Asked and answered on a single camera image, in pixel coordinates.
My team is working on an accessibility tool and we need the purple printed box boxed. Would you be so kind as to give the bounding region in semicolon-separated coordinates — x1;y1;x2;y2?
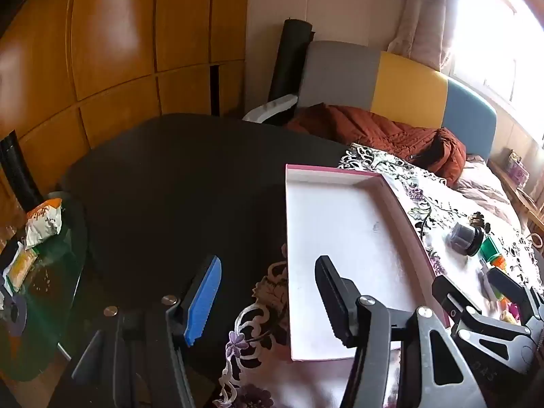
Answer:
506;151;531;188

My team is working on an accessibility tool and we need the pale pink quilt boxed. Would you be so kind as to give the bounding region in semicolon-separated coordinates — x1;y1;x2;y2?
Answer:
453;155;523;226

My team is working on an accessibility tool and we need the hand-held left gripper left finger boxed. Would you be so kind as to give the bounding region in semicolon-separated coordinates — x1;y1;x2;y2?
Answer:
64;254;222;408

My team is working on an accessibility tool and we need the black rolled mat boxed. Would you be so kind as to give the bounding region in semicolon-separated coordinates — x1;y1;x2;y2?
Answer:
269;18;316;99

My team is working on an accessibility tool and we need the rust brown padded jacket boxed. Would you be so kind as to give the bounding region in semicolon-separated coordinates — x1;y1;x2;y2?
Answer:
286;103;467;185

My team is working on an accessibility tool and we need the grey tape roll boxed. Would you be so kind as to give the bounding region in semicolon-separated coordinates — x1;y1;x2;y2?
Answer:
0;297;29;336

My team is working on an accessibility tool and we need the glass side table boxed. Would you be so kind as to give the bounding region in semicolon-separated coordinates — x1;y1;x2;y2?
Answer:
0;195;88;383

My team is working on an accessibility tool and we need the wooden wardrobe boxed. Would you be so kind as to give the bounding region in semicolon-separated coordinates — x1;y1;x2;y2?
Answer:
0;0;251;239

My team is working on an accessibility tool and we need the grey yellow blue headboard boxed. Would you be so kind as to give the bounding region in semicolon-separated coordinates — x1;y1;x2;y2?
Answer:
297;40;498;160

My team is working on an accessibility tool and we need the beige curtain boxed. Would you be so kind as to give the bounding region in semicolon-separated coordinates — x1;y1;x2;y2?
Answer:
387;0;468;71

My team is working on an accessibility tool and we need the bright window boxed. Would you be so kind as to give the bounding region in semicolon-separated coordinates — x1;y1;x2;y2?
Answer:
442;0;544;145

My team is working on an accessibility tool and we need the white and orange snack bag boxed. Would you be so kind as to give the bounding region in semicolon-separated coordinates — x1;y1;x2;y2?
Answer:
24;198;64;249

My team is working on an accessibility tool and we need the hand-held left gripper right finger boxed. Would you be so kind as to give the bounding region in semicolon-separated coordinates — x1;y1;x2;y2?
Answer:
314;255;487;408

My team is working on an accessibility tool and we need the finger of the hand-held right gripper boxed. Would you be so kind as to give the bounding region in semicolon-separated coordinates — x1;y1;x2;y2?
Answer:
487;268;544;333
432;275;534;351

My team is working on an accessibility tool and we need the yellow packet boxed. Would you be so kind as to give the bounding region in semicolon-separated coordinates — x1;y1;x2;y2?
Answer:
5;249;38;292

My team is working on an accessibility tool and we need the wooden bedside shelf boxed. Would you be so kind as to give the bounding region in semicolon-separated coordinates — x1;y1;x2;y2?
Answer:
489;157;544;239

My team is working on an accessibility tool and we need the white curved armrest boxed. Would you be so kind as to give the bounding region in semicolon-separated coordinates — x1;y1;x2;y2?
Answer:
243;93;299;123

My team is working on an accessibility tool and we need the black tube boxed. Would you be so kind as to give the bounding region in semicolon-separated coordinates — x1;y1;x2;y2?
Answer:
0;133;43;209

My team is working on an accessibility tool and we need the teal green plastic holder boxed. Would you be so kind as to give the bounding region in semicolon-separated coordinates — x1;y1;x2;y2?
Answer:
479;238;502;260

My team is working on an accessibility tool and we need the pink and white shallow box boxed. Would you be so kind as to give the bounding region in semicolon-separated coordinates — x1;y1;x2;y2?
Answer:
285;164;451;363

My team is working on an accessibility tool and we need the white floral tablecloth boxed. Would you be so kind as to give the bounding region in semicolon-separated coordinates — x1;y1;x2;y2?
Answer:
212;143;544;408

